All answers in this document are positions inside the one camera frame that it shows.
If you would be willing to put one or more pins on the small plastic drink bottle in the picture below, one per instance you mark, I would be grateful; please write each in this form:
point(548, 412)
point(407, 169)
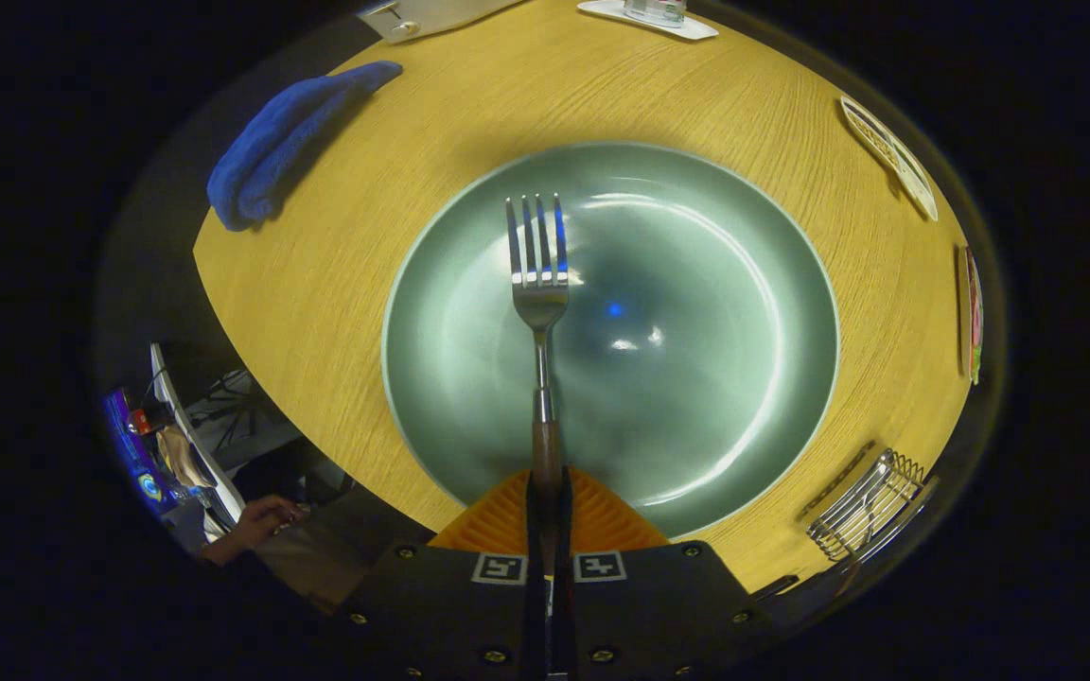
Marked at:
point(654, 9)

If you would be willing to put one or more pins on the folded blue towel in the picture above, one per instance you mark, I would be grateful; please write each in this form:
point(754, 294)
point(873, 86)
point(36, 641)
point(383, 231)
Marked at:
point(271, 151)

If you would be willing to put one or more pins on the computer screen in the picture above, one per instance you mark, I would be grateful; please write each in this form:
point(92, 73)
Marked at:
point(133, 454)

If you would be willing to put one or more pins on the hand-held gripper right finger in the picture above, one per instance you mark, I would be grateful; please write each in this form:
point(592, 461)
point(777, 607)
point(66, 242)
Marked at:
point(668, 605)

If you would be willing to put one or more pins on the white toaster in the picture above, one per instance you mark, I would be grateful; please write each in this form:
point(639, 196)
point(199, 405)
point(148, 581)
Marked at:
point(431, 17)

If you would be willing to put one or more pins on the white divided tray of beans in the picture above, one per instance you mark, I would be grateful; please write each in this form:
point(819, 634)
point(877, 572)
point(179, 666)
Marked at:
point(895, 161)

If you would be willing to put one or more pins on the white plate of food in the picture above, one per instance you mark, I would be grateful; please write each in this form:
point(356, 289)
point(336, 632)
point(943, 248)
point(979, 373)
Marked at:
point(973, 312)

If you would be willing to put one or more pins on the white square coaster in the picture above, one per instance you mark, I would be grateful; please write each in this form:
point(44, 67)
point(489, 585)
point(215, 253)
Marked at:
point(696, 26)

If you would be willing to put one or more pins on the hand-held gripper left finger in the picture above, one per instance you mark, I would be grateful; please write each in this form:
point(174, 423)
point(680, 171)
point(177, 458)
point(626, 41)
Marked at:
point(431, 605)

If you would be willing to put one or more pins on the pale green round plate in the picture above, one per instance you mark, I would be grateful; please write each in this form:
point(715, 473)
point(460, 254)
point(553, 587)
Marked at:
point(696, 331)

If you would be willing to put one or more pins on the person's leg in beige trousers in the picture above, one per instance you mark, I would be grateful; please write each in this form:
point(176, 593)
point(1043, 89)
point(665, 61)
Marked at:
point(337, 558)

